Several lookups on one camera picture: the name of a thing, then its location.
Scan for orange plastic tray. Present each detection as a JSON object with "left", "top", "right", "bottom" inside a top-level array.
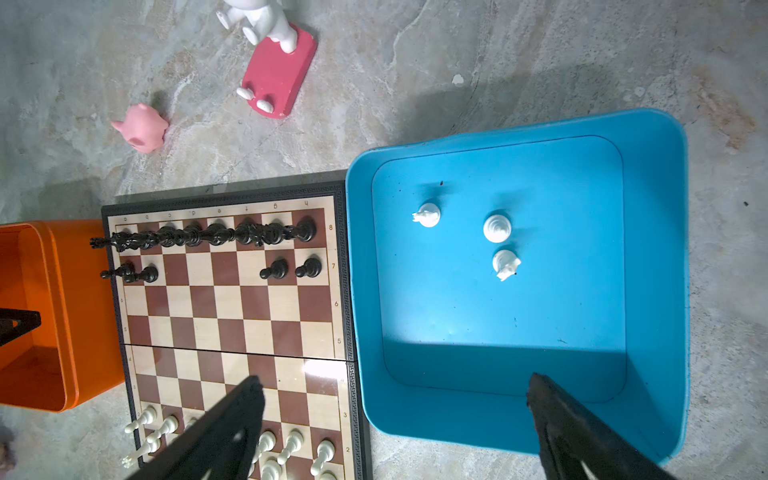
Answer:
[{"left": 1, "top": 220, "right": 124, "bottom": 413}]

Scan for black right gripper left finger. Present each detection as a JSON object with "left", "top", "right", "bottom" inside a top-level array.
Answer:
[{"left": 130, "top": 376, "right": 265, "bottom": 480}]

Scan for white bunny phone stand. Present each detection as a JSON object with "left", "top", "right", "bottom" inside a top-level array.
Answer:
[{"left": 216, "top": 0, "right": 318, "bottom": 119}]

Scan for folding chess board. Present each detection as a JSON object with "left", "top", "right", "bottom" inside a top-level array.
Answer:
[{"left": 99, "top": 181, "right": 373, "bottom": 479}]

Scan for white chess knight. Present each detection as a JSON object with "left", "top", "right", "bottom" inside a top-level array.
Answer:
[{"left": 412, "top": 202, "right": 441, "bottom": 228}]

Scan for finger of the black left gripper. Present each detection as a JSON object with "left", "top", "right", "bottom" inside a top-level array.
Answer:
[{"left": 0, "top": 308, "right": 41, "bottom": 346}]

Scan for pink pig toy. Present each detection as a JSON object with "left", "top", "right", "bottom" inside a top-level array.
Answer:
[{"left": 111, "top": 103, "right": 169, "bottom": 154}]

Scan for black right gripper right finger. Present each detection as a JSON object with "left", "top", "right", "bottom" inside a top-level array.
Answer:
[{"left": 527, "top": 373, "right": 672, "bottom": 479}]

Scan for blue plastic tray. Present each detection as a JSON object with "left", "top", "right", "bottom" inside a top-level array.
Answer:
[{"left": 346, "top": 109, "right": 690, "bottom": 463}]

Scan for white chess pawn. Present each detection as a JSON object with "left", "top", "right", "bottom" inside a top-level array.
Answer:
[{"left": 483, "top": 214, "right": 512, "bottom": 244}]

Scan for white chess piece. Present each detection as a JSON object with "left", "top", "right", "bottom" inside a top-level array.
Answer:
[{"left": 492, "top": 249, "right": 521, "bottom": 281}]

